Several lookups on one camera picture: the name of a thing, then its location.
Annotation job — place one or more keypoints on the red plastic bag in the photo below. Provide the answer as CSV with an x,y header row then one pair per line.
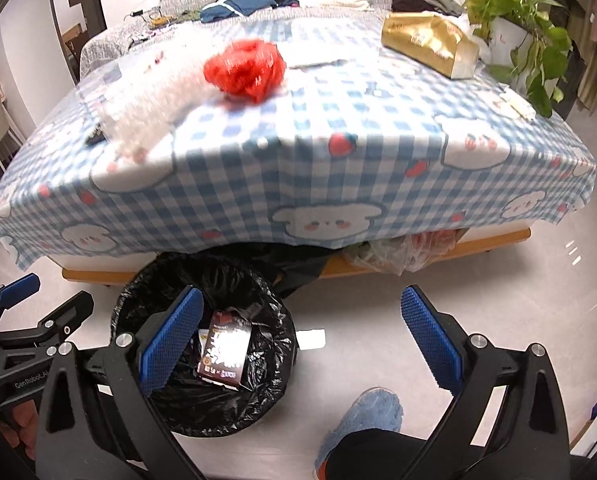
x,y
243,70

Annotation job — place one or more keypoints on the green cloth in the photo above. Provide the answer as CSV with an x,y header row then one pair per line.
x,y
191,16

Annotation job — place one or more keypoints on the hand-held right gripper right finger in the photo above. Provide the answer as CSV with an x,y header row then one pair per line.
x,y
431,340

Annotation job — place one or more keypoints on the clear crinkled plastic bag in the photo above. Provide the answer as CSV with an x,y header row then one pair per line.
x,y
148,105

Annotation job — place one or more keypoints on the dark snack box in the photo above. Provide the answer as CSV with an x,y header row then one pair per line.
x,y
226,347

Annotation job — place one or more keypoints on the clear plastic bags bundle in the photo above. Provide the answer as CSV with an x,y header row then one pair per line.
x,y
403,252

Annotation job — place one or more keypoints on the purple cloth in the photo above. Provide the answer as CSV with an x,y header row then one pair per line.
x,y
142,35

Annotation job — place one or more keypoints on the white plant pot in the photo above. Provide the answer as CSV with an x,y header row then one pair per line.
x,y
508,40

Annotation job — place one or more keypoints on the person's left hand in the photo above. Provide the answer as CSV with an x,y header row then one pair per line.
x,y
22,425

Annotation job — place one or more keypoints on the trash bin with black liner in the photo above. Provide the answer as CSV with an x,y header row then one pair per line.
x,y
258,390

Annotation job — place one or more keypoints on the white paper scrap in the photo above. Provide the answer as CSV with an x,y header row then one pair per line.
x,y
312,340

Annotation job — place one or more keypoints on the white plastic bag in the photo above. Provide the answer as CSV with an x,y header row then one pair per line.
x,y
478,42

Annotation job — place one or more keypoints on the green leafy plant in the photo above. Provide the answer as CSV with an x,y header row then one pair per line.
x,y
543,50

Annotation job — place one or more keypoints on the gold tissue pack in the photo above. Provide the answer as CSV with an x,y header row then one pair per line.
x,y
423,37

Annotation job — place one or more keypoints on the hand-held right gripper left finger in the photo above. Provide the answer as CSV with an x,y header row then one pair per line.
x,y
171,345

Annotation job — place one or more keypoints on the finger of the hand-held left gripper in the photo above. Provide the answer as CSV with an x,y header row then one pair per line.
x,y
21,287
63,315

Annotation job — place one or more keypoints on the blue checked bear tablecloth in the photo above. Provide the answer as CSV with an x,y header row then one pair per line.
x,y
303,125

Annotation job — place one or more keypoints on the grey-green clothing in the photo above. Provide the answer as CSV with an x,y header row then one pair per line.
x,y
443,2

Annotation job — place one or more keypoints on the wooden coffee table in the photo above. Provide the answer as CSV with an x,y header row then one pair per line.
x,y
493,236

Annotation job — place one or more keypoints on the small white packet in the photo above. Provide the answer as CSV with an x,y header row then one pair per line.
x,y
519,105

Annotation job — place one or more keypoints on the person's black trouser leg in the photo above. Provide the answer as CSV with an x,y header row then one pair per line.
x,y
378,455

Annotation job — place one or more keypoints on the white paper sheet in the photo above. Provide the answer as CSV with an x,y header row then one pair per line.
x,y
313,57

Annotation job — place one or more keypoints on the blue fluffy slipper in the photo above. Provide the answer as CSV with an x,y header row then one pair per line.
x,y
368,410

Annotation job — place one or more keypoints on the black plastic bag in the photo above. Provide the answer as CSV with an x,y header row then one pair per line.
x,y
298,265

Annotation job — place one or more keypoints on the blue jacket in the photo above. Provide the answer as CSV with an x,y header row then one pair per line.
x,y
238,7

